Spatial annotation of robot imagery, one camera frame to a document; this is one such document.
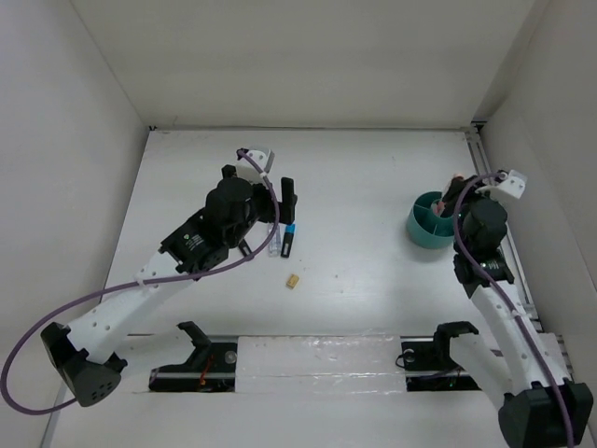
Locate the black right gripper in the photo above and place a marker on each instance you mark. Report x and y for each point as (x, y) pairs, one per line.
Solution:
(456, 185)

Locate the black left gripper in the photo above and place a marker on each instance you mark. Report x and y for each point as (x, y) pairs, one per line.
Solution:
(282, 211)

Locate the pink pen with clear cap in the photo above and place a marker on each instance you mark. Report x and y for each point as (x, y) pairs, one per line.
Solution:
(440, 209)

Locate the tan rectangular eraser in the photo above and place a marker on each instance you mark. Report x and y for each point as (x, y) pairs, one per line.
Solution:
(292, 281)

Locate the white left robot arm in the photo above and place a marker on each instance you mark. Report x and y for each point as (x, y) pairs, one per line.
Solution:
(86, 351)

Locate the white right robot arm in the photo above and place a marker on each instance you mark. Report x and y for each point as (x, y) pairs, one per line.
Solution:
(538, 404)

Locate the blue and black highlighter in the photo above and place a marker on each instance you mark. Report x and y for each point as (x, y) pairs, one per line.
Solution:
(288, 239)

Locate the clear spray bottle blue cap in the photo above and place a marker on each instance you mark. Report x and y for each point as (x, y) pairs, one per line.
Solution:
(275, 243)

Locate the teal round divided organizer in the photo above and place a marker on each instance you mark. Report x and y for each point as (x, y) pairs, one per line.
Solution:
(425, 227)

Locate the pink and black highlighter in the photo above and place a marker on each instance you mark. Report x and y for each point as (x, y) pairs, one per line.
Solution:
(245, 250)

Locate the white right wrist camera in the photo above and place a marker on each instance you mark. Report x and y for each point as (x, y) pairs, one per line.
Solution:
(506, 186)

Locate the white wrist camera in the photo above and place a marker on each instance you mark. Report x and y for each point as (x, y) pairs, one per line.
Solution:
(506, 186)
(253, 161)

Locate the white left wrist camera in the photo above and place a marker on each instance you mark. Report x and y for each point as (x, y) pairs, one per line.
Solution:
(253, 161)

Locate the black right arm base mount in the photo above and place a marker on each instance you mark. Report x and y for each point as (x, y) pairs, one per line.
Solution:
(428, 364)

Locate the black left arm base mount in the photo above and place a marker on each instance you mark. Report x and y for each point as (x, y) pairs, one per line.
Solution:
(209, 368)

